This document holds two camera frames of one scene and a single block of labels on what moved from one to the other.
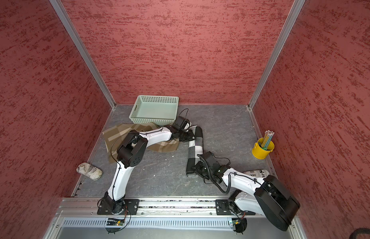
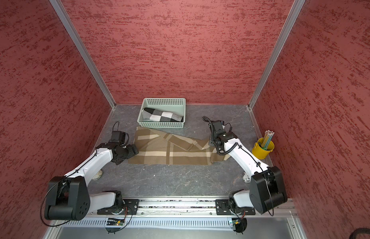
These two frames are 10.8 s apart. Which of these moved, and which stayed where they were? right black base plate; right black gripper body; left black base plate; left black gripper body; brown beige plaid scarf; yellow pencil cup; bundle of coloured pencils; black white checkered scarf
Moved: right black gripper body; brown beige plaid scarf; black white checkered scarf; left black gripper body
Stayed: right black base plate; bundle of coloured pencils; left black base plate; yellow pencil cup
